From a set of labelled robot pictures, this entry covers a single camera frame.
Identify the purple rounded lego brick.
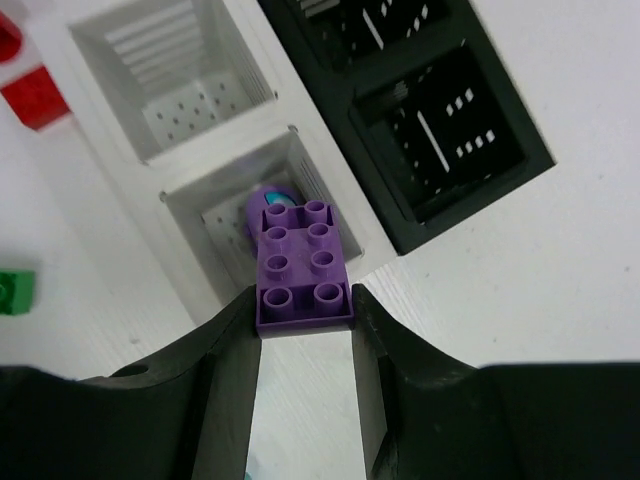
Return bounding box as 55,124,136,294
256,200,355,338

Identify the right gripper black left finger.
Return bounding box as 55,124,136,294
1,288,262,479

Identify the dark green lego brick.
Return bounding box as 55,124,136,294
0,269,36,316

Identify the red rectangular lego brick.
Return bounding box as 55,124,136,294
1,66,71,131

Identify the red heart-shaped lego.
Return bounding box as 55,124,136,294
0,12,23,64

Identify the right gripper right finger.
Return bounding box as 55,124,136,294
352,284,639,479

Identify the black two-compartment container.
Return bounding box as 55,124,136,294
261,0,554,255

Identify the white two-compartment container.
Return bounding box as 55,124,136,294
28,1,395,323

